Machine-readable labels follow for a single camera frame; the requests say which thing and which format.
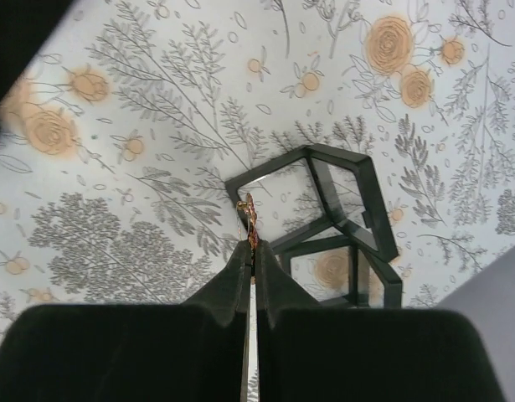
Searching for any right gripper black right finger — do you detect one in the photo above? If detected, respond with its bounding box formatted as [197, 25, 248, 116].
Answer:
[255, 240, 321, 401]

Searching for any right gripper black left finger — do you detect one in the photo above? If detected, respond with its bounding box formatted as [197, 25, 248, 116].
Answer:
[184, 240, 251, 401]

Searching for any red leaf brooch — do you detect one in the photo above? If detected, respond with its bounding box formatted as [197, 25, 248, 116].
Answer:
[236, 193, 260, 285]

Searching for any black floral print t-shirt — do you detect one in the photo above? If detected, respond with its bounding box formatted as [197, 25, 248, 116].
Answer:
[0, 0, 73, 102]

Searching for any floral patterned table mat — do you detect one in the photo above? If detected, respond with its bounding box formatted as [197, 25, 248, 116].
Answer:
[0, 0, 515, 402]

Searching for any black frame left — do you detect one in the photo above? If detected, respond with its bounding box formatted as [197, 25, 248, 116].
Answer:
[225, 144, 399, 262]

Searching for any black frame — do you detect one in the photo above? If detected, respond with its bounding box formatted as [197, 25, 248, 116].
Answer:
[225, 144, 399, 262]
[276, 235, 403, 308]

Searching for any black frame right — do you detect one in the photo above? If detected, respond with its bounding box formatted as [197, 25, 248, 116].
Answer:
[276, 235, 403, 308]

